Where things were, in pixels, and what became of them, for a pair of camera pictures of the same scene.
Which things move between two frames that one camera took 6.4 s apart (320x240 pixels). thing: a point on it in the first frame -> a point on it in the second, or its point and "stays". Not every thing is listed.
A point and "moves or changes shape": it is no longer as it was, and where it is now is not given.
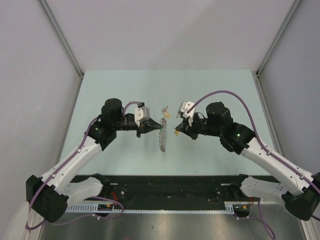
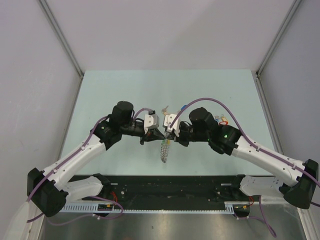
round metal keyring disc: [162, 134] moves or changes shape
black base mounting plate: [122, 188] stays
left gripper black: [147, 126] -> [153, 134]
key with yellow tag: [164, 110] stays
